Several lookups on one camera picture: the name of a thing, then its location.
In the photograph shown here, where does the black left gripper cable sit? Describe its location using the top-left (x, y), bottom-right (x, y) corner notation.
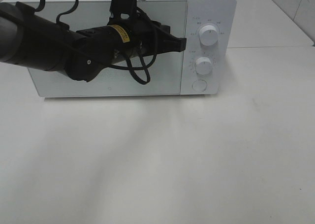
top-left (34, 0), bottom-right (158, 86)

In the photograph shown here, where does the white round knob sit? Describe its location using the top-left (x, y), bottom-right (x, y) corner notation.
top-left (195, 57), bottom-right (213, 75)
top-left (198, 23), bottom-right (219, 46)

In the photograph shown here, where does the white microwave oven body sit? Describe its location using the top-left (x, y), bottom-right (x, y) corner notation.
top-left (1, 0), bottom-right (237, 96)

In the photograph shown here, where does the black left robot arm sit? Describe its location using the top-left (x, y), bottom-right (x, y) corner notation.
top-left (0, 2), bottom-right (187, 85)

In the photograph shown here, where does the round white door button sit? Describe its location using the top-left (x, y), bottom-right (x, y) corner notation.
top-left (192, 80), bottom-right (208, 92)

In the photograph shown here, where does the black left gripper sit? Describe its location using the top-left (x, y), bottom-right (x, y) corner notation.
top-left (105, 18), bottom-right (187, 62)

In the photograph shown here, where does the white microwave door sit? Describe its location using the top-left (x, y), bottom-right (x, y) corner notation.
top-left (26, 1), bottom-right (187, 97)

